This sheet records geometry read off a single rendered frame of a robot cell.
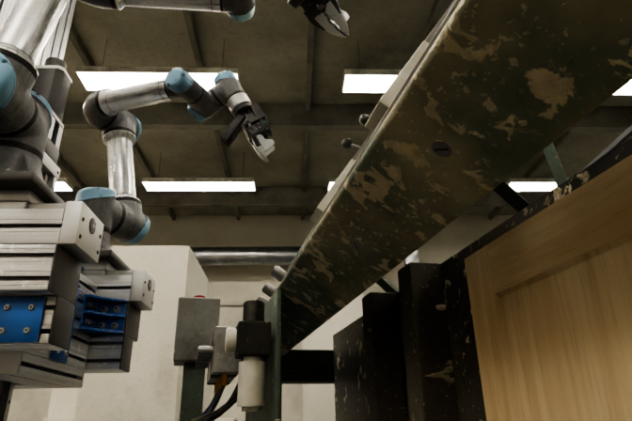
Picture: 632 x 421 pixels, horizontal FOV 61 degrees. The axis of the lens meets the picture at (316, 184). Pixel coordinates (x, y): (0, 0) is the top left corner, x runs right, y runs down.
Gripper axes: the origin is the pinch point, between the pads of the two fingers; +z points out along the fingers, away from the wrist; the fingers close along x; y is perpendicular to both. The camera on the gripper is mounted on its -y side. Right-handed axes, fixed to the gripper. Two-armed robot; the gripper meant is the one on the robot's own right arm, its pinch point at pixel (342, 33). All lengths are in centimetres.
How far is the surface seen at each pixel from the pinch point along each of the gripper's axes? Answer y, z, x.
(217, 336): -56, 36, 38
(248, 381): -66, 44, 26
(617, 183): -67, 45, -41
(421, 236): -74, 38, -24
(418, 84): -84, 26, -39
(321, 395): 193, 159, 322
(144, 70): 257, -178, 295
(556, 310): -67, 55, -27
